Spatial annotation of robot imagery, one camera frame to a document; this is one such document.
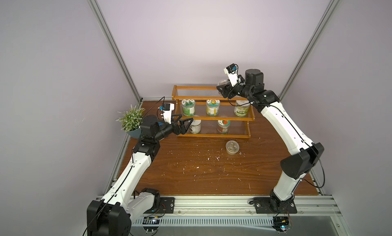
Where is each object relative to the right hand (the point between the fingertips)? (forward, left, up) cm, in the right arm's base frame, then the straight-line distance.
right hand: (224, 79), depth 73 cm
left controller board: (-56, +35, -43) cm, 79 cm away
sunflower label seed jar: (-3, +5, -18) cm, 19 cm away
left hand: (-17, +17, -10) cm, 26 cm away
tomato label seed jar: (-7, -2, -32) cm, 32 cm away
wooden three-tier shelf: (+2, -15, -45) cm, 48 cm away
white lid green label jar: (-3, -12, -18) cm, 22 cm away
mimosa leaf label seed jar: (-3, +19, -18) cm, 26 cm away
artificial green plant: (-9, +53, -22) cm, 58 cm away
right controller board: (-54, -27, -42) cm, 74 cm away
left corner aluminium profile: (+26, +64, -14) cm, 71 cm away
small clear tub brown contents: (-19, -7, -35) cm, 40 cm away
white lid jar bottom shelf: (-7, +16, -31) cm, 35 cm away
